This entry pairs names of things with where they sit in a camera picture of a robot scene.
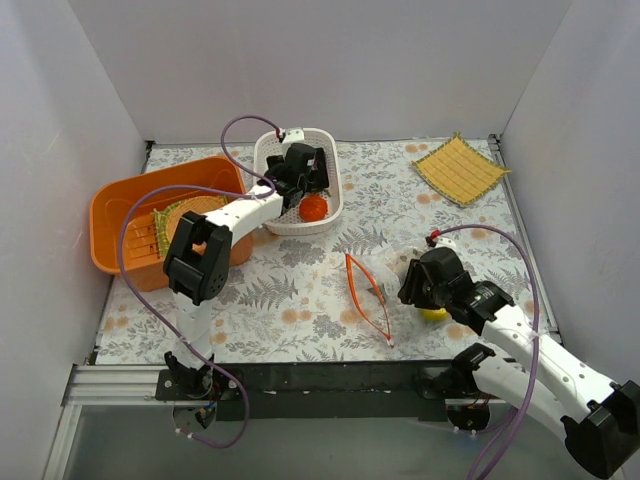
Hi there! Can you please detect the yellow fake lemon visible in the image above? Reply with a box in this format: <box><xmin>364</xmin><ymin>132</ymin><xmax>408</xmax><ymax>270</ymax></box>
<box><xmin>420</xmin><ymin>308</ymin><xmax>449</xmax><ymax>323</ymax></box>

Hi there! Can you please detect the orange fake tangerine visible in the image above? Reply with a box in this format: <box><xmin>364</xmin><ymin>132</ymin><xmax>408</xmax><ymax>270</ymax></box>
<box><xmin>298</xmin><ymin>195</ymin><xmax>328</xmax><ymax>223</ymax></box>

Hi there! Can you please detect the clear zip top bag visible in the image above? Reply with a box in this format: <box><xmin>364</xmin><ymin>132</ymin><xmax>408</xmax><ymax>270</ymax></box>
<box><xmin>345</xmin><ymin>245</ymin><xmax>437</xmax><ymax>349</ymax></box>

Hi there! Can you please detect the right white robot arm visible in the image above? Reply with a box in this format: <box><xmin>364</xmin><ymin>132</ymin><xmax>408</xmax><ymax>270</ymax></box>
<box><xmin>398</xmin><ymin>247</ymin><xmax>639</xmax><ymax>479</ymax></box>

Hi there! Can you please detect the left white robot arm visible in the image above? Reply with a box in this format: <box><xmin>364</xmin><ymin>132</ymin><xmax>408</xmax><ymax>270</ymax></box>
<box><xmin>163</xmin><ymin>143</ymin><xmax>329</xmax><ymax>400</ymax></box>

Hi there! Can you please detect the white perforated plastic basket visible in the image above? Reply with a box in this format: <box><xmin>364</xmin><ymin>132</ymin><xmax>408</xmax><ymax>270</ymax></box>
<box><xmin>253</xmin><ymin>128</ymin><xmax>343</xmax><ymax>236</ymax></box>

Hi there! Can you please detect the yellow woven mat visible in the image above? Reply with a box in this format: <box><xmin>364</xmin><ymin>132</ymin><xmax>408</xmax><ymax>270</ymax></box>
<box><xmin>413</xmin><ymin>132</ymin><xmax>510</xmax><ymax>207</ymax></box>

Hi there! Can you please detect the round orange woven tray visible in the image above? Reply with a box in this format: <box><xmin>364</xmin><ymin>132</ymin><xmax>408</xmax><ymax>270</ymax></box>
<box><xmin>165</xmin><ymin>195</ymin><xmax>228</xmax><ymax>241</ymax></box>

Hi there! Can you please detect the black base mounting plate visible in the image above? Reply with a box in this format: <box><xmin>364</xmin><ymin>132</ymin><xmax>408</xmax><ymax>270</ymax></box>
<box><xmin>154</xmin><ymin>360</ymin><xmax>490</xmax><ymax>421</ymax></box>

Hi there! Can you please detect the green yellow bamboo mat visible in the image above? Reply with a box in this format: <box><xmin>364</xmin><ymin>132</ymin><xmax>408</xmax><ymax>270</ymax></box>
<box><xmin>151</xmin><ymin>192</ymin><xmax>236</xmax><ymax>260</ymax></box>

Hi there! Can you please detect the orange plastic tub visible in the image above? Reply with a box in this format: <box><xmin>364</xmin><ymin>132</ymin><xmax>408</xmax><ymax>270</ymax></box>
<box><xmin>89</xmin><ymin>155</ymin><xmax>245</xmax><ymax>292</ymax></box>

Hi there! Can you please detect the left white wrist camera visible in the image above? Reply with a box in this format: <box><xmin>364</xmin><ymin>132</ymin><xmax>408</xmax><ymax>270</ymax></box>
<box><xmin>278</xmin><ymin>127</ymin><xmax>305</xmax><ymax>145</ymax></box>

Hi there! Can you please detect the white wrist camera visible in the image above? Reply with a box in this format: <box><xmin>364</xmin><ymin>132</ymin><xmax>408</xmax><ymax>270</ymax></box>
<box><xmin>278</xmin><ymin>127</ymin><xmax>305</xmax><ymax>145</ymax></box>
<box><xmin>426</xmin><ymin>230</ymin><xmax>457</xmax><ymax>251</ymax></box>

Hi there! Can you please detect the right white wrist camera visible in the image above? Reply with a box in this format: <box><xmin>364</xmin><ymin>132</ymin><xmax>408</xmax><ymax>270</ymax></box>
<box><xmin>426</xmin><ymin>230</ymin><xmax>457</xmax><ymax>251</ymax></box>

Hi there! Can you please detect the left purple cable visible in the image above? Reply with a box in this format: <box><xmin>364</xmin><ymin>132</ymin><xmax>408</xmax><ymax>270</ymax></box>
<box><xmin>118</xmin><ymin>115</ymin><xmax>284</xmax><ymax>449</ymax></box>

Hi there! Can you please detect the aluminium frame rail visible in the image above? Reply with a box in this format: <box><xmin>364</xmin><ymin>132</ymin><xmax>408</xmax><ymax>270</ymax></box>
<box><xmin>62</xmin><ymin>363</ymin><xmax>601</xmax><ymax>407</ymax></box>

